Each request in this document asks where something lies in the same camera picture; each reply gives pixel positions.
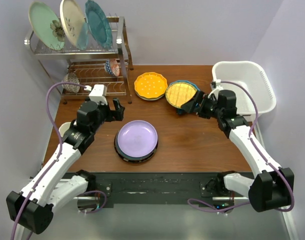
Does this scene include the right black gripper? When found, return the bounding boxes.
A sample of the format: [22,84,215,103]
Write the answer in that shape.
[180,90,223,120]

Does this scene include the purple plate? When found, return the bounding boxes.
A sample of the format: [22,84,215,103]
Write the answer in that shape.
[117,120,158,158]

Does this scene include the black rimmed cream plate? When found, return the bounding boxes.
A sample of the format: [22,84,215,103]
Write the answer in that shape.
[113,133,160,165]

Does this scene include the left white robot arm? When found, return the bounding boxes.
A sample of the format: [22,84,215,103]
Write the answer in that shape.
[6,98,125,235]

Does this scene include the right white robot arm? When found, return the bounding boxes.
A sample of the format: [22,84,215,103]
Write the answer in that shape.
[181,90,295,212]

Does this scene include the white plastic bin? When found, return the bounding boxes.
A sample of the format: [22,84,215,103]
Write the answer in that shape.
[212,61,277,122]

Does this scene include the dark blue scalloped plate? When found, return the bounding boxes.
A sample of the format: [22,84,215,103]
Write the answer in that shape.
[176,80,200,115]

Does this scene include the yellow woven pattern plate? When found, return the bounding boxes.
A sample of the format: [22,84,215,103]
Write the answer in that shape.
[165,80,199,109]

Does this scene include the orange dotted plate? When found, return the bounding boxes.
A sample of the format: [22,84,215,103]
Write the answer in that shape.
[134,72,168,98]

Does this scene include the blue orange patterned bowl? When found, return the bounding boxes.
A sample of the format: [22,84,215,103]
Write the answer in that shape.
[104,58,120,77]

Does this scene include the cream ceramic mug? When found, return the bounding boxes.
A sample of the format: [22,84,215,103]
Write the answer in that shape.
[58,122,71,140]

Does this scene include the grey patterned bowl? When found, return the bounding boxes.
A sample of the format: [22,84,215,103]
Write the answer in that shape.
[61,72,80,94]

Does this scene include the metal dish rack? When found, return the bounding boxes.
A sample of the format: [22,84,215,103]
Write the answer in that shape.
[24,16,134,104]

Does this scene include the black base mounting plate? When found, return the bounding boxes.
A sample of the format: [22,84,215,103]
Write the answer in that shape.
[59,171,253,210]

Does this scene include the small light blue plate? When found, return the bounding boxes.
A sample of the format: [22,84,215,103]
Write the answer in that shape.
[76,22,89,50]

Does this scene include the teal scalloped plate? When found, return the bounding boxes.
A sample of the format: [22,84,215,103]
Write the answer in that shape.
[85,0,113,50]

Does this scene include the cream floral plate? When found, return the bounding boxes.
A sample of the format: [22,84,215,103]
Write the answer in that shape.
[59,0,86,48]

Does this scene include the mint green flower plate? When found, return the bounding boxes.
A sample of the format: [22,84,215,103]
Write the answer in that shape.
[28,1,65,51]

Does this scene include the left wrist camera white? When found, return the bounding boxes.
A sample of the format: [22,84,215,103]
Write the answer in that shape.
[88,84,108,105]

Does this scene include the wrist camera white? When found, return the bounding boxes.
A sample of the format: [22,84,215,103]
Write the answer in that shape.
[88,84,108,105]
[211,79,224,91]

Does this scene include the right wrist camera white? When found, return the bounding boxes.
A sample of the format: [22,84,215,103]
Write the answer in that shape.
[211,79,224,91]

